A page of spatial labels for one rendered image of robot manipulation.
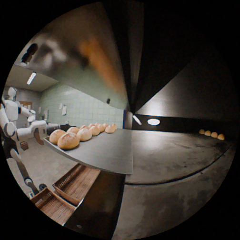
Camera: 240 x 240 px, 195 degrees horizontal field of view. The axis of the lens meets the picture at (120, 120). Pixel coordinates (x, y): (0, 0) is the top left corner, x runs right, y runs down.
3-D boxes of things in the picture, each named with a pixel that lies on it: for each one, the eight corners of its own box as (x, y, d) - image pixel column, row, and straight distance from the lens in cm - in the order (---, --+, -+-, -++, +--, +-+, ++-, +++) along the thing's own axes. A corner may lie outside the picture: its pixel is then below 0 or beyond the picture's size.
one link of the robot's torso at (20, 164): (29, 189, 115) (7, 150, 92) (25, 180, 129) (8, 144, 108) (36, 185, 113) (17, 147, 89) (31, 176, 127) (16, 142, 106)
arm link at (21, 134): (30, 136, 54) (8, 142, 58) (32, 139, 64) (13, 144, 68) (28, 119, 56) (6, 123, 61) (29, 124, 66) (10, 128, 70)
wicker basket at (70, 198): (117, 174, 100) (119, 157, 82) (106, 217, 74) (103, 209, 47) (84, 166, 114) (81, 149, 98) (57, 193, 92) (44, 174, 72)
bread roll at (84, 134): (83, 143, 33) (82, 131, 32) (73, 140, 38) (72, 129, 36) (95, 137, 41) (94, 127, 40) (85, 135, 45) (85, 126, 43)
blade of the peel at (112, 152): (43, 144, 39) (42, 137, 38) (96, 127, 76) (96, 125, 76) (133, 175, 18) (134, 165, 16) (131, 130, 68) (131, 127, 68)
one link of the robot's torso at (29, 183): (41, 206, 140) (23, 181, 105) (34, 196, 152) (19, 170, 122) (47, 203, 140) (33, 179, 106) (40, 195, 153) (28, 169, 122)
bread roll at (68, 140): (64, 153, 26) (62, 137, 24) (55, 147, 32) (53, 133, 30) (83, 144, 32) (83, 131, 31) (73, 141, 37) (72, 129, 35)
